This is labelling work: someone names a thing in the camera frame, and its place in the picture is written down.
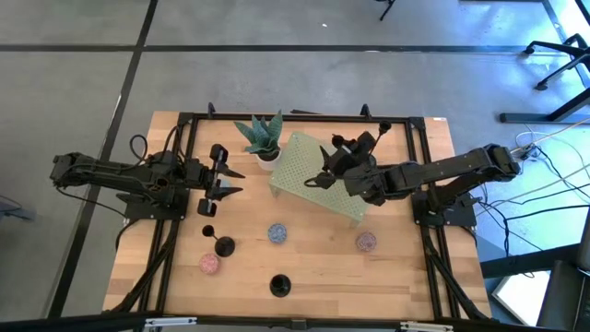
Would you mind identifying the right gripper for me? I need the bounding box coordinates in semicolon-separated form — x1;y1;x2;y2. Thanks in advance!
321;131;386;207

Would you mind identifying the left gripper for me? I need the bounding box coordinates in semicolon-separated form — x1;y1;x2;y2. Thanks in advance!
185;143;247;218

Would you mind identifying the blue speckled ball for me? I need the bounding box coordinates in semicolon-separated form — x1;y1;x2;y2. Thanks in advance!
267;223;289;245

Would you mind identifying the pink speckled ball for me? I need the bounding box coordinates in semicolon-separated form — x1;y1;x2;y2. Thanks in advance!
198;253;221;277

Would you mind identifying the green perforated metal shelf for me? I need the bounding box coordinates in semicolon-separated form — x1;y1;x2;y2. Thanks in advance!
268;131;383;228

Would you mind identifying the green plant in white pot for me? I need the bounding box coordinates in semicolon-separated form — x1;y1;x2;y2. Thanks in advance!
233;110;285;172

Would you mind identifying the black tripod leg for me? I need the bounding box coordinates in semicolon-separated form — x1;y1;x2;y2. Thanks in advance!
375;0;397;22

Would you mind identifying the black desk foot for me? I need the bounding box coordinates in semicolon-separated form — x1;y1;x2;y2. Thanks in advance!
500;87;590;125

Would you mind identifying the black rig crossbar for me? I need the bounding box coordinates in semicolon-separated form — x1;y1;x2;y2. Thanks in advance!
0;312;590;332

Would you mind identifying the black floor bar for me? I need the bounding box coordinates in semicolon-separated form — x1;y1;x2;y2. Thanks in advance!
478;243;583;279

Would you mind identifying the white panel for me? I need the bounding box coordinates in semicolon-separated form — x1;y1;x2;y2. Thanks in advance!
490;270;552;327

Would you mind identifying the black office chair base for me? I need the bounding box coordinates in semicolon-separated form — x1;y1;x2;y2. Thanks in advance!
520;32;590;92

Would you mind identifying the dark cabinet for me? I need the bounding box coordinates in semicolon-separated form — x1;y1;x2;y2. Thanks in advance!
537;220;590;332

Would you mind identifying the black aluminium table frame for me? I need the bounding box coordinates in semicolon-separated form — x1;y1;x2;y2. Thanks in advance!
103;101;493;324

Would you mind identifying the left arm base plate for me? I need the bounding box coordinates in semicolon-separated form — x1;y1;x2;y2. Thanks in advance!
123;201;189;221

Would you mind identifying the black cable bundle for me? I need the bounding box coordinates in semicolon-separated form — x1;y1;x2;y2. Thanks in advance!
110;220;181;314
421;225;490;322

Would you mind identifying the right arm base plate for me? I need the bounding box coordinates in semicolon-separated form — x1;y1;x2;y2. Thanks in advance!
411;191;478;228

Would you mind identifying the silver bracket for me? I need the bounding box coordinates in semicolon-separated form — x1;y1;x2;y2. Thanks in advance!
145;316;198;329
399;321;455;332

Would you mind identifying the black floor cable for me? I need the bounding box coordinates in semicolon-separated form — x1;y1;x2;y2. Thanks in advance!
501;202;590;222

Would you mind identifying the white floor cable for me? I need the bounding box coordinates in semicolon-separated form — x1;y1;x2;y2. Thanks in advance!
513;120;590;160

